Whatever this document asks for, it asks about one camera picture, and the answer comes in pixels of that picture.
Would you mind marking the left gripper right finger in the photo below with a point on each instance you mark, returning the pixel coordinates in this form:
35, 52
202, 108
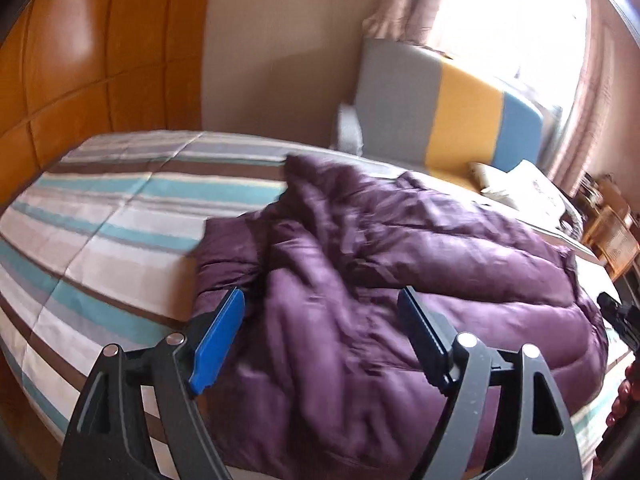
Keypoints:
532, 437

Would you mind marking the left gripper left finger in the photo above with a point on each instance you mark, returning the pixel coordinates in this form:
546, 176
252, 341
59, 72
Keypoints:
137, 416

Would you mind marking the purple quilted down jacket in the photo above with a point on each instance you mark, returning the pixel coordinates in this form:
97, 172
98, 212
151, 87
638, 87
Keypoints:
322, 381

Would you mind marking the wicker bedside table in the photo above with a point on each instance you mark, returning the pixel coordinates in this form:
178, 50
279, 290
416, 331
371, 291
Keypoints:
610, 230

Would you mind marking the white embroidered pillow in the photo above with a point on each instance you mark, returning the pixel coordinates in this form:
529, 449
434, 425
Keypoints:
527, 190

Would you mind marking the striped bed quilt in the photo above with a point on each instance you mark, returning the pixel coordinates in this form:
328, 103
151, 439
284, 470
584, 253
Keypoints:
98, 248

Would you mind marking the pink patterned curtain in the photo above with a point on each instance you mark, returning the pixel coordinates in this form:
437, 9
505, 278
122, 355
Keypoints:
557, 53

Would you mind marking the grey white armrest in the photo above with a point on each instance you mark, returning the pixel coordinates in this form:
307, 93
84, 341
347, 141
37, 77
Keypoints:
347, 132

